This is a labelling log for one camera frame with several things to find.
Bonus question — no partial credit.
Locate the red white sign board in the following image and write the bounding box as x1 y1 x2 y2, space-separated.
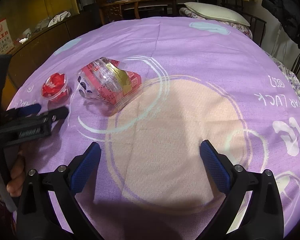
0 18 14 55

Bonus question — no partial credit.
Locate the red plastic jelly cup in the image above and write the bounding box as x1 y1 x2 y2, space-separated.
41 73 71 105

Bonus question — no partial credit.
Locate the person's left hand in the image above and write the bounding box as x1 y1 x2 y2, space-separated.
0 151 26 200

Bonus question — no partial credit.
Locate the clear pink plastic bag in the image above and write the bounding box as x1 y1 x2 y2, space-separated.
76 57 142 111

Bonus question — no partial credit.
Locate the floral bed sheet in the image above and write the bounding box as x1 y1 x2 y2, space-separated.
265 51 300 101

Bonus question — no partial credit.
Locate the wooden armchair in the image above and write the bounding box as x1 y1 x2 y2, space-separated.
97 0 177 25

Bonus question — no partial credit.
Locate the wooden glass cabinet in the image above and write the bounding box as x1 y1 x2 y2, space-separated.
0 0 101 108

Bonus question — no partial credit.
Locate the white cloth on cabinet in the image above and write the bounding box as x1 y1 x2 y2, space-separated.
48 11 71 27

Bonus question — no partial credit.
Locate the purple printed bed blanket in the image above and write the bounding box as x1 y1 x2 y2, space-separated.
10 17 300 239

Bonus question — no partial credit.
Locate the floral folded quilt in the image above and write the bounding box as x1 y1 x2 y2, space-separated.
179 7 253 40

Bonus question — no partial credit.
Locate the white pillow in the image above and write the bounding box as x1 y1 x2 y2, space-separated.
184 2 250 27

